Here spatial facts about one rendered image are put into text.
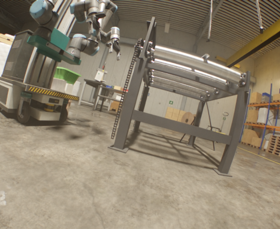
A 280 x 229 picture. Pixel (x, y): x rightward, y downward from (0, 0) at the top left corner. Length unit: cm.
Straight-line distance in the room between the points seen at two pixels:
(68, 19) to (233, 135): 206
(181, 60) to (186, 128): 54
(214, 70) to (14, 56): 188
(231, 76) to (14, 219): 150
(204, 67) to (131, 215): 112
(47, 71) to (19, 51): 39
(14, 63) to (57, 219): 144
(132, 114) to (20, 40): 139
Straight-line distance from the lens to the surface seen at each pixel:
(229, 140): 132
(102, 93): 581
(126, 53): 1304
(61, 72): 377
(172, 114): 905
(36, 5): 131
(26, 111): 125
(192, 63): 122
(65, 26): 183
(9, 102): 138
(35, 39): 131
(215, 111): 1293
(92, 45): 175
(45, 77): 169
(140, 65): 117
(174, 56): 120
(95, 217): 48
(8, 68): 175
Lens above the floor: 34
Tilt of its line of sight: 1 degrees down
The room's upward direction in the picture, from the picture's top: 15 degrees clockwise
